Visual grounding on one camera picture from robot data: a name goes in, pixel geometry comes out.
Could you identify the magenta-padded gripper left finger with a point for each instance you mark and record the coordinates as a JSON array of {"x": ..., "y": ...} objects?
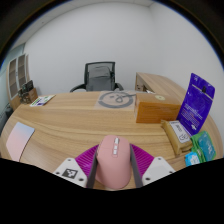
[{"x": 70, "y": 173}]

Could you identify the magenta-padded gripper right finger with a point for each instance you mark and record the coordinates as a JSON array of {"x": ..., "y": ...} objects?
[{"x": 158, "y": 170}]

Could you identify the pink computer mouse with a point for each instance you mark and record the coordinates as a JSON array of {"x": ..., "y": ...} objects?
[{"x": 113, "y": 163}]

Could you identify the pink-blue gradient mouse pad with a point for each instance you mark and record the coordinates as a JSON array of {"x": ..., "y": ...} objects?
[{"x": 19, "y": 140}]

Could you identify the blue packet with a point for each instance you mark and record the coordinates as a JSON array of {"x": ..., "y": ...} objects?
[{"x": 192, "y": 159}]

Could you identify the beige packet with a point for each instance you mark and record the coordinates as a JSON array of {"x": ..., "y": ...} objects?
[{"x": 176, "y": 135}]

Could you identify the green packet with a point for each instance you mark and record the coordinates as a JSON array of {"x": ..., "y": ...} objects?
[{"x": 205, "y": 145}]

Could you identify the orange wooden box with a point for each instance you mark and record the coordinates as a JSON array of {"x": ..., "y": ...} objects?
[{"x": 156, "y": 111}]

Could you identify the purple pouch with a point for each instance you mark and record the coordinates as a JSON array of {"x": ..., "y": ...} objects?
[{"x": 196, "y": 103}]

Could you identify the white printed paper sheet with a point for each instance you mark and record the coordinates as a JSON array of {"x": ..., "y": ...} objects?
[{"x": 42, "y": 100}]

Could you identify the black sofa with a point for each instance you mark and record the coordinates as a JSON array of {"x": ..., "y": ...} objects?
[{"x": 7, "y": 115}]

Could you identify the brown cardboard box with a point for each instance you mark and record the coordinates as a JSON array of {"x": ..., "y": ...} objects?
[{"x": 31, "y": 96}]

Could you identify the black box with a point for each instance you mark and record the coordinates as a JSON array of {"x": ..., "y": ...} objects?
[{"x": 27, "y": 86}]

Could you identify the grey backpack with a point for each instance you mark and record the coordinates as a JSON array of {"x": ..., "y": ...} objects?
[{"x": 100, "y": 78}]

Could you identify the black mesh office chair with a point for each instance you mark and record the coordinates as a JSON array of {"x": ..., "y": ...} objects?
[{"x": 100, "y": 63}]

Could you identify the wooden shelf cabinet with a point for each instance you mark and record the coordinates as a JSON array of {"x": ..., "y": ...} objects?
[{"x": 15, "y": 73}]

